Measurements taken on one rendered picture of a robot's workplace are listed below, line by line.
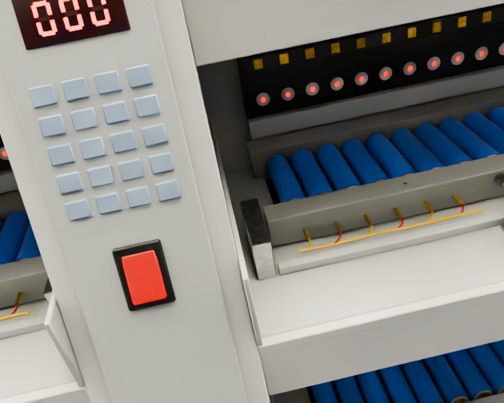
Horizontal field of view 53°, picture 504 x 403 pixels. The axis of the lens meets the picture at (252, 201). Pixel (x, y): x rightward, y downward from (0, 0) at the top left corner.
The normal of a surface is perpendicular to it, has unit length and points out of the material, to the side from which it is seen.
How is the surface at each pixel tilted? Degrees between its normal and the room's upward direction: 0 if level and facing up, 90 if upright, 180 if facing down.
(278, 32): 109
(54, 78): 90
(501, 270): 19
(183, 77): 90
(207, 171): 90
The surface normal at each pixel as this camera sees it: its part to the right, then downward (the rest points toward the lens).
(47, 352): -0.15, -0.81
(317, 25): 0.16, 0.54
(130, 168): 0.11, 0.25
